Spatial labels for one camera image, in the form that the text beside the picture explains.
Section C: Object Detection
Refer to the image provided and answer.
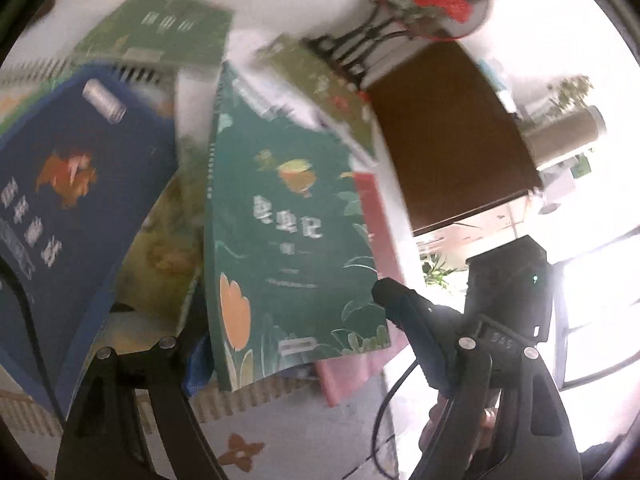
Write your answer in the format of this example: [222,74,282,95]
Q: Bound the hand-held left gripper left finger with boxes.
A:
[55,287,226,480]

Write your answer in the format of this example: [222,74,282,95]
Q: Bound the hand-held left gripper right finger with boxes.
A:
[372,277,583,480]

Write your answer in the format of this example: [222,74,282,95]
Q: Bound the dark red book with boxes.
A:
[315,170,418,407]

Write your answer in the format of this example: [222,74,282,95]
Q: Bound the yellow green rabbit book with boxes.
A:
[115,175,207,332]

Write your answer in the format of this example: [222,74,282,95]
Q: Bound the dark green book orange flower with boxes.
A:
[202,60,392,393]

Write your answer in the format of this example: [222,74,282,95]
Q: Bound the blue book with red figure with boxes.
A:
[0,62,179,421]

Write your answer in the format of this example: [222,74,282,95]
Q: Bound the olive green butterfly book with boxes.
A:
[255,35,379,162]

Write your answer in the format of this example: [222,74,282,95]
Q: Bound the white book with landscape picture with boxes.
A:
[227,52,333,133]

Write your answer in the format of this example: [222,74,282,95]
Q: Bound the person's right hand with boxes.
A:
[419,394,501,461]

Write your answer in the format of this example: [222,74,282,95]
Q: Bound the green spider plant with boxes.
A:
[419,252,468,291]

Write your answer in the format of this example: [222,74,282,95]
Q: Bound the patterned table mat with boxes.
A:
[0,52,401,480]

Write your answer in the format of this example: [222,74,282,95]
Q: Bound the grey cylindrical canister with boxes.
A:
[520,106,607,170]

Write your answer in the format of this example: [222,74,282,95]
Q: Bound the dark brown wooden cabinet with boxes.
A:
[367,42,543,236]

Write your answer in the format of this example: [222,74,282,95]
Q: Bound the leafy potted plant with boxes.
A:
[547,74,596,111]

